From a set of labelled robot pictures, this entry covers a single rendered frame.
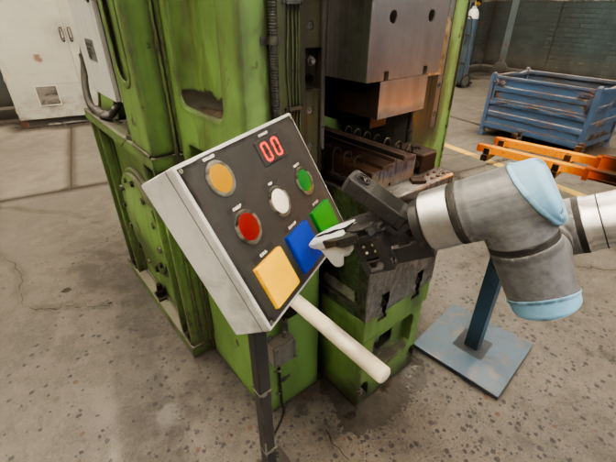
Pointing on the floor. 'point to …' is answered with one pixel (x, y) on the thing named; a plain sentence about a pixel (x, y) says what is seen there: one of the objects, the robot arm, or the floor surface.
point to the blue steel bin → (552, 107)
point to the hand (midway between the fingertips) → (313, 239)
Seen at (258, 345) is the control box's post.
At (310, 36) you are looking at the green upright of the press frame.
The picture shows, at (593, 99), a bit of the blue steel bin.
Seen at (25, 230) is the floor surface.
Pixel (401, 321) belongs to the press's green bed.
